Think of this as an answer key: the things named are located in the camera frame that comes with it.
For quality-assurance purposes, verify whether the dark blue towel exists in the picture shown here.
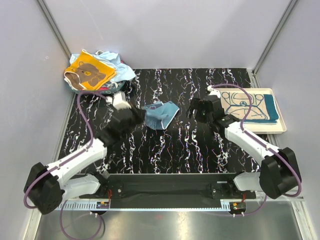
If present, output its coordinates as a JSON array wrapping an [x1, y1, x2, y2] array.
[[142, 101, 180, 130]]

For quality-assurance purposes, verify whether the teal beige Doraemon towel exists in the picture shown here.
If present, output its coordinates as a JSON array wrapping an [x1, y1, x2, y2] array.
[[220, 91, 280, 125]]

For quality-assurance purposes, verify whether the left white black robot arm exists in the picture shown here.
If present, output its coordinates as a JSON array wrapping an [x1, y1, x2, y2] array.
[[23, 106, 146, 215]]

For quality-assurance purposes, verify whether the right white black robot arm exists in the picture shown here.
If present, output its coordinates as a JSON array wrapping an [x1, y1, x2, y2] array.
[[187, 95, 302, 199]]

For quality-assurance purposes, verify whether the pink cloth in basket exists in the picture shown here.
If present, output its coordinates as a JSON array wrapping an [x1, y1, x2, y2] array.
[[100, 81, 119, 91]]

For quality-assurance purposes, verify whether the light blue towel in basket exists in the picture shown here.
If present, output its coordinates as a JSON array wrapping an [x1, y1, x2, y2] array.
[[69, 51, 135, 82]]

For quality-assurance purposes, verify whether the yellow towel in basket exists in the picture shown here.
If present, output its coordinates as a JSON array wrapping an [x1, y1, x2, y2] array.
[[63, 50, 117, 91]]

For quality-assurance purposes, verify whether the white square tray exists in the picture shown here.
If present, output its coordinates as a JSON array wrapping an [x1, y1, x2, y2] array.
[[215, 88, 287, 134]]

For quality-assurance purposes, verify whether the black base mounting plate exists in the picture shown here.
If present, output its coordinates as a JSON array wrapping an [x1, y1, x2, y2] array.
[[81, 173, 256, 211]]

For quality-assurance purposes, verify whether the left small circuit board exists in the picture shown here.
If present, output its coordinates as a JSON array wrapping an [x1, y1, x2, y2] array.
[[96, 201, 110, 209]]

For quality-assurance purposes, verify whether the small circuit board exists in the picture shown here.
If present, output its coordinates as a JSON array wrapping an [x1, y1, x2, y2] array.
[[232, 201, 246, 210], [96, 201, 110, 209]]

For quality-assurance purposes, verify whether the right small circuit board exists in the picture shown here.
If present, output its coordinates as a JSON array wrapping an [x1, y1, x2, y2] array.
[[232, 201, 246, 210]]

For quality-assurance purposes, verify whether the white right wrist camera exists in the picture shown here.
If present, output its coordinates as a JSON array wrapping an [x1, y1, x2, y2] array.
[[207, 85, 221, 99]]

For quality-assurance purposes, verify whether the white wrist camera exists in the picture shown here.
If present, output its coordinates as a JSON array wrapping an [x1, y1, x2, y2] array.
[[207, 85, 221, 99], [106, 91, 131, 110]]

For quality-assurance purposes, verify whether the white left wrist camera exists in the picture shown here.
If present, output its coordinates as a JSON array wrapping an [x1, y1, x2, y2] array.
[[106, 91, 131, 110]]

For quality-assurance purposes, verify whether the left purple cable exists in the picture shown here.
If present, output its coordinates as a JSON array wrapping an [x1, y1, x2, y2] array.
[[23, 90, 112, 240]]

